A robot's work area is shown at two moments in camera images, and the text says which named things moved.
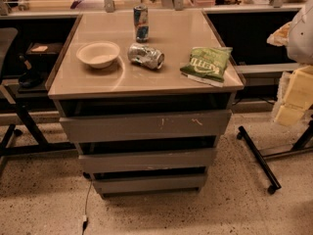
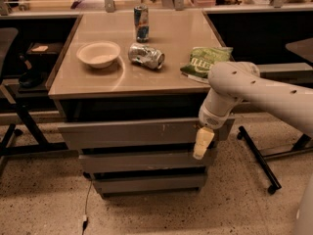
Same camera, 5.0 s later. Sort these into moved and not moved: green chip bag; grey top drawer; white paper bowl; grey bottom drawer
Moved: grey top drawer
Not moved: green chip bag; grey bottom drawer; white paper bowl
